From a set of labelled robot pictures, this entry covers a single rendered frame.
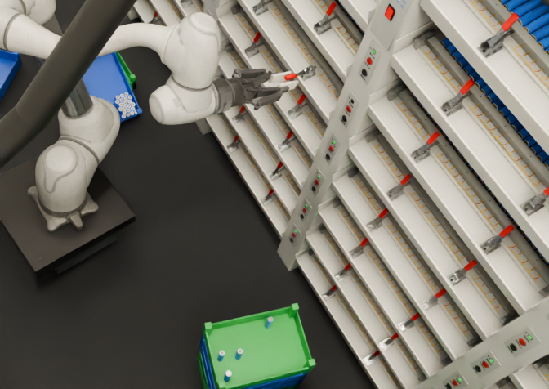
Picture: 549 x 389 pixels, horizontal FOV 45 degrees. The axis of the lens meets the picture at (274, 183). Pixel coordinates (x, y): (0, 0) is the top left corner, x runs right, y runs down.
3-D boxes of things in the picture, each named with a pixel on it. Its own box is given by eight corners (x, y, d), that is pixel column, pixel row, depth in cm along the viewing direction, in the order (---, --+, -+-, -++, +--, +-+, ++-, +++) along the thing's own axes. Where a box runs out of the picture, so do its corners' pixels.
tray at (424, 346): (427, 378, 199) (435, 373, 186) (318, 216, 220) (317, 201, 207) (483, 342, 201) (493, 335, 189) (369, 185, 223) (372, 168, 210)
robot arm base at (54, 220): (55, 242, 223) (54, 234, 218) (26, 190, 230) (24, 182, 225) (105, 219, 231) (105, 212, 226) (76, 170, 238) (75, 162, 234)
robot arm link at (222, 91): (209, 122, 175) (228, 118, 178) (220, 99, 168) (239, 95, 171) (193, 96, 178) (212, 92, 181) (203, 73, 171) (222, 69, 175)
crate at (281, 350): (216, 395, 201) (219, 388, 194) (202, 330, 210) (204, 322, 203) (310, 371, 209) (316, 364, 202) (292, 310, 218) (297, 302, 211)
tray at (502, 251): (519, 316, 149) (538, 303, 136) (367, 114, 171) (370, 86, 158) (591, 269, 152) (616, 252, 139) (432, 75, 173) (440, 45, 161)
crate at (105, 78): (139, 115, 284) (143, 112, 277) (94, 132, 276) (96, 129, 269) (110, 49, 282) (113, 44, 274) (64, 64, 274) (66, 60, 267)
